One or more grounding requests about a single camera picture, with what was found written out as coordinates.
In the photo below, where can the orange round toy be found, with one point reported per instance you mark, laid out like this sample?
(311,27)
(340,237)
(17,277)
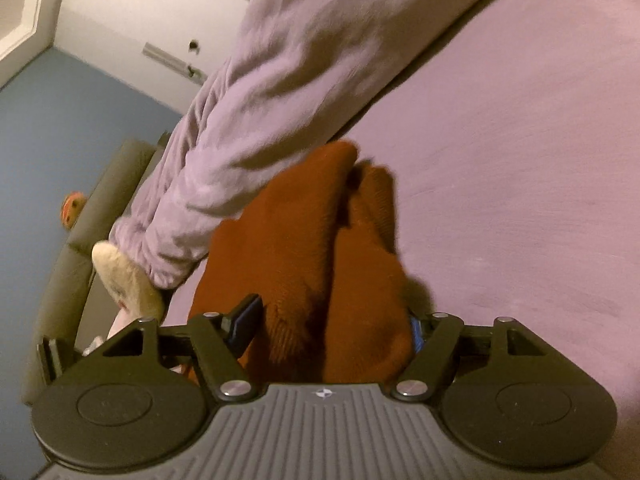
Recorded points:
(72,209)

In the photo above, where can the rust brown knit garment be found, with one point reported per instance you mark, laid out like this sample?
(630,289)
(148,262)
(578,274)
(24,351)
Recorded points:
(300,260)

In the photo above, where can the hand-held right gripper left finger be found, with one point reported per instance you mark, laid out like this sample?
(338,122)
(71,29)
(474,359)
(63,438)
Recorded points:
(245,319)

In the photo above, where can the beige plush face slipper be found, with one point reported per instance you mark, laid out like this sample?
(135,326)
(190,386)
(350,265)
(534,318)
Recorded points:
(130,280)

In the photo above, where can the white wardrobe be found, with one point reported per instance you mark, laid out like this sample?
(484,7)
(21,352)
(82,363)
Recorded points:
(125,15)

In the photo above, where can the lilac fleece blanket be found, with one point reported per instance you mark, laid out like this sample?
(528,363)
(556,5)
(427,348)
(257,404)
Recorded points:
(300,85)

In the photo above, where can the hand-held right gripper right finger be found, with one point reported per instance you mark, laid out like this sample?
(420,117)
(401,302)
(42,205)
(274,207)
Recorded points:
(415,336)

